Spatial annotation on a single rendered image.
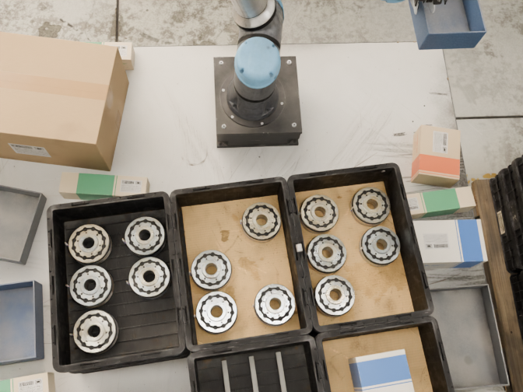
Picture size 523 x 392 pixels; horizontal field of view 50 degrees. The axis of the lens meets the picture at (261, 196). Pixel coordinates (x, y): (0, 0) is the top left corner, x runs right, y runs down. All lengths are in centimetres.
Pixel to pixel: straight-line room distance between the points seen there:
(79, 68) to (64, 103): 11
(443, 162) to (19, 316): 127
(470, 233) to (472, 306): 21
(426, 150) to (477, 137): 103
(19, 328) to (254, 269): 65
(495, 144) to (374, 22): 81
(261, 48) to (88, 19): 151
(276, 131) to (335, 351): 63
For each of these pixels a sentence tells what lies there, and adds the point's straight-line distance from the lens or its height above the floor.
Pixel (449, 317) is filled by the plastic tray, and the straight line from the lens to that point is 171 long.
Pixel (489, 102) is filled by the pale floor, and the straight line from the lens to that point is 287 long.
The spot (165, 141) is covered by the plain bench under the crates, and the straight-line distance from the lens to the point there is 175.
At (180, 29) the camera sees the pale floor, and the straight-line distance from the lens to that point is 279.
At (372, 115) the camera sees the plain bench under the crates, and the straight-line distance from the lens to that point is 184.
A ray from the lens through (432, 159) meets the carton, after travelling 174.
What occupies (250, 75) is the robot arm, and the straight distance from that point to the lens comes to 147.
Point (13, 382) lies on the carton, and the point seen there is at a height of 76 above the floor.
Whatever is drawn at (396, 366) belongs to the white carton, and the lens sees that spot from 142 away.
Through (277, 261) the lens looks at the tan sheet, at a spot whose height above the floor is 83.
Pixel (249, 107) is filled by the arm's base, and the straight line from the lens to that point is 161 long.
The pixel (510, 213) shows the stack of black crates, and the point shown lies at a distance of 237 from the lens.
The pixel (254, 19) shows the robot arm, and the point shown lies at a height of 106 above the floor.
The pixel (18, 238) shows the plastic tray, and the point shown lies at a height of 70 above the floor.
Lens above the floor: 229
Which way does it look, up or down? 71 degrees down
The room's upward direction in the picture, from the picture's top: 11 degrees clockwise
